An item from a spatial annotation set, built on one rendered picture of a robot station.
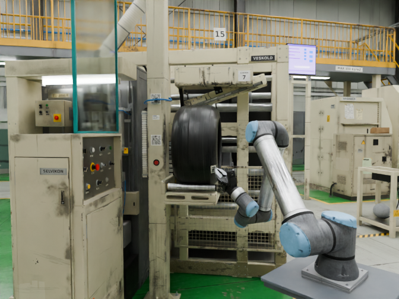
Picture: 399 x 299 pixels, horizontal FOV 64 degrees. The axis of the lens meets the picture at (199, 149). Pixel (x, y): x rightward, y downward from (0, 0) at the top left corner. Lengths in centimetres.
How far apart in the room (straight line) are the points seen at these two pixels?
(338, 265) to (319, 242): 17
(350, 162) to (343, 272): 503
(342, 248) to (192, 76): 162
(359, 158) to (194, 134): 492
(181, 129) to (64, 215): 85
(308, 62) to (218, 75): 403
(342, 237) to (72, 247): 131
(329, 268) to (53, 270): 137
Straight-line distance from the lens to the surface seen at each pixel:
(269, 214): 208
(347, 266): 163
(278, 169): 159
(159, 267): 249
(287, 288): 156
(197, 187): 219
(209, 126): 206
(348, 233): 157
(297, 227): 145
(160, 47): 236
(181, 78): 255
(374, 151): 684
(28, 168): 189
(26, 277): 205
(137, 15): 281
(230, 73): 252
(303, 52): 639
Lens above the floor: 127
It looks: 3 degrees down
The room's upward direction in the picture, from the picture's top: straight up
